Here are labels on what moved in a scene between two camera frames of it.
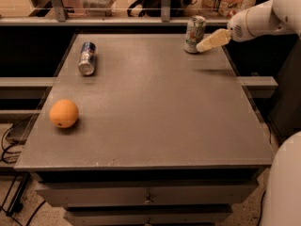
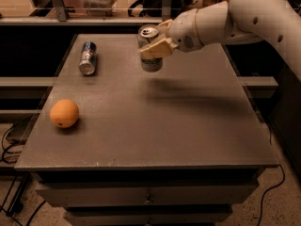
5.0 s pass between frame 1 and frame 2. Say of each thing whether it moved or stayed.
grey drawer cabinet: stayed
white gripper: moved
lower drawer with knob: stayed
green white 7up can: moved
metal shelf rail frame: stayed
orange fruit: stayed
